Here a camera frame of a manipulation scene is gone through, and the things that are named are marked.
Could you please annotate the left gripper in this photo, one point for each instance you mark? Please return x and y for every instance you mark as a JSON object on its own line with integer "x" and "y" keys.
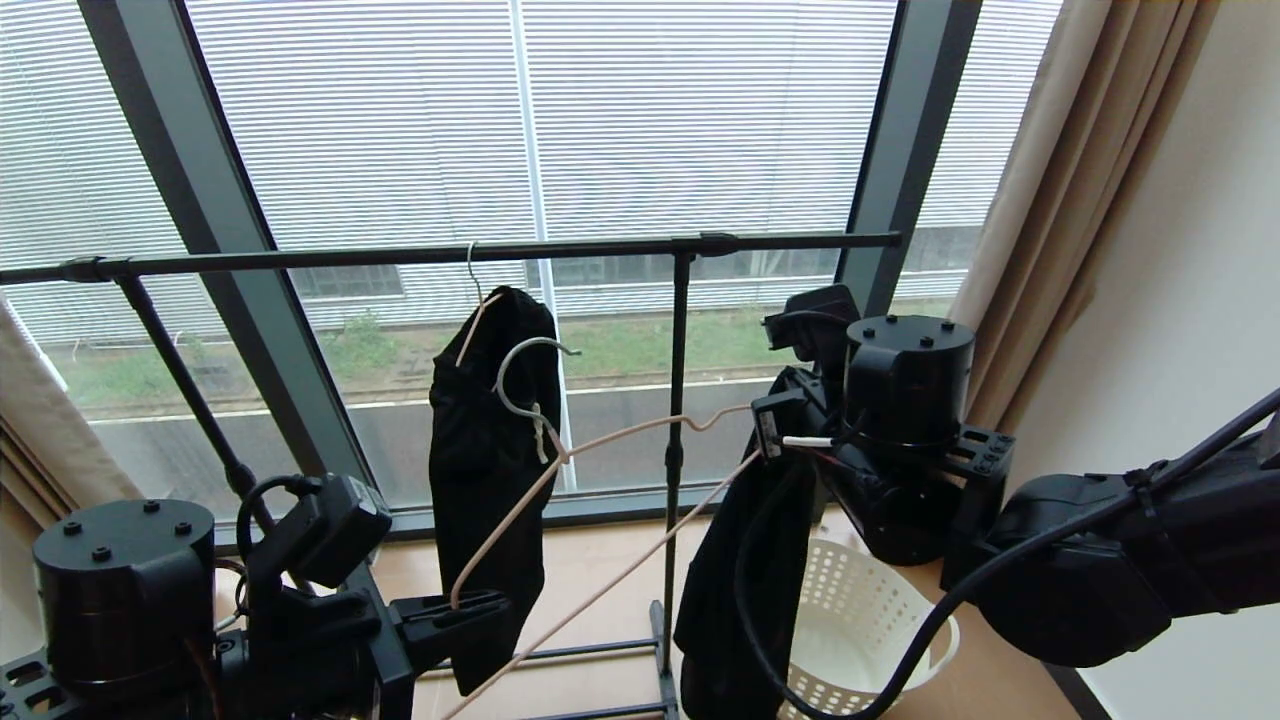
{"x": 320, "y": 660}

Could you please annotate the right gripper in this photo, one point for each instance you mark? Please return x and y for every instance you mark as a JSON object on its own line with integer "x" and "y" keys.
{"x": 880, "y": 500}

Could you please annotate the pink clothes hanger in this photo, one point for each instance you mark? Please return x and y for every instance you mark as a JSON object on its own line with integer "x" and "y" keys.
{"x": 475, "y": 335}
{"x": 499, "y": 540}

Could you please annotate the black T-shirt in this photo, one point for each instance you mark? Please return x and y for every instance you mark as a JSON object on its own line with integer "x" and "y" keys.
{"x": 710, "y": 640}

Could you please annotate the black shorts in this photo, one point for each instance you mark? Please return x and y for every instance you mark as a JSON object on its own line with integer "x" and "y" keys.
{"x": 490, "y": 500}

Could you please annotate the white laundry basket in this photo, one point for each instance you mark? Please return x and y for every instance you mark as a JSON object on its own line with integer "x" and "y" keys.
{"x": 870, "y": 620}

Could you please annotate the black clothes rack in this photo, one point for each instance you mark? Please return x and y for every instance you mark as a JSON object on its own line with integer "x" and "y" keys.
{"x": 400, "y": 255}

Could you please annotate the beige curtain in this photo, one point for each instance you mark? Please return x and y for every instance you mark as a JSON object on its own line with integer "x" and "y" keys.
{"x": 50, "y": 440}
{"x": 1080, "y": 200}

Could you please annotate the window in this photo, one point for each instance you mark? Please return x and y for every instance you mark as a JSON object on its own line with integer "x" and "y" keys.
{"x": 220, "y": 200}

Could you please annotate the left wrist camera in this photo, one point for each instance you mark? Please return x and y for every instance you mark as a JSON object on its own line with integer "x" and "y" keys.
{"x": 340, "y": 530}

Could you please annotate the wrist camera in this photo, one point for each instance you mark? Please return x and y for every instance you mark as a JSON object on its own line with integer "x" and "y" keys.
{"x": 820, "y": 320}
{"x": 340, "y": 530}

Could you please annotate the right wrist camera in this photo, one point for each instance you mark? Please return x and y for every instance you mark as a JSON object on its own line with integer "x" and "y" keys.
{"x": 820, "y": 320}

